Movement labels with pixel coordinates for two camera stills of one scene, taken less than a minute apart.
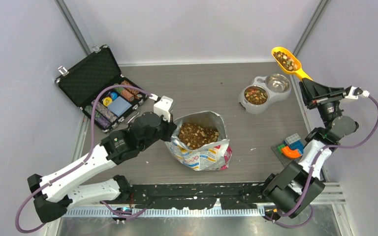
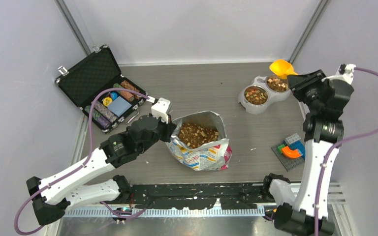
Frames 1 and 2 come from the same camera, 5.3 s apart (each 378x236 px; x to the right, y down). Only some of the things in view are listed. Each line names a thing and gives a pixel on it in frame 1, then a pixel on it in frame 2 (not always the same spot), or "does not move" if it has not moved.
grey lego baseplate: [285, 161] does not move
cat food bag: [199, 142] does not move
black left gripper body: [162, 132] does not move
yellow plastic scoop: [289, 62] -> [282, 68]
